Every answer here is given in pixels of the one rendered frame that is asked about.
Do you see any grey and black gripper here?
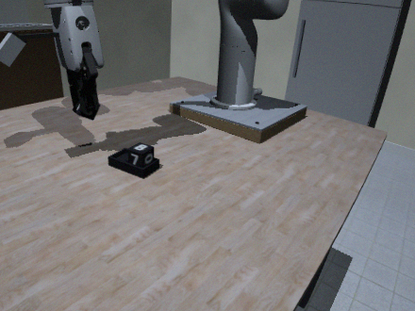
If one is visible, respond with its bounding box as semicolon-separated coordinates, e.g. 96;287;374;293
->
44;2;104;113

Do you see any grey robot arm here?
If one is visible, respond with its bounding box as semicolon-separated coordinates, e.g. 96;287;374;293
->
0;0;290;110

